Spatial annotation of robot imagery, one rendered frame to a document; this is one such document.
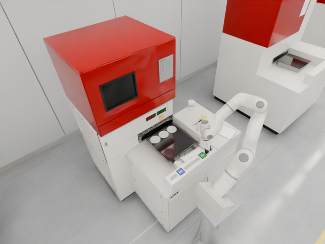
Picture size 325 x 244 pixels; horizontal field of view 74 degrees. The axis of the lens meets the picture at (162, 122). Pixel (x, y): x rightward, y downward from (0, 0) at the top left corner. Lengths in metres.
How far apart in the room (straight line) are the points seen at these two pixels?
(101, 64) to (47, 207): 2.10
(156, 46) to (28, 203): 2.47
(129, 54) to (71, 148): 2.29
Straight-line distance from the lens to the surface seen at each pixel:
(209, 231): 2.33
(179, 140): 2.16
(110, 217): 2.81
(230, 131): 2.21
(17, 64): 3.03
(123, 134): 2.02
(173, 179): 1.82
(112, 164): 2.21
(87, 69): 1.50
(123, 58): 1.59
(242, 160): 1.66
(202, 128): 1.78
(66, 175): 3.31
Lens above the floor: 2.51
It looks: 43 degrees down
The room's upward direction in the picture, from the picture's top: 3 degrees counter-clockwise
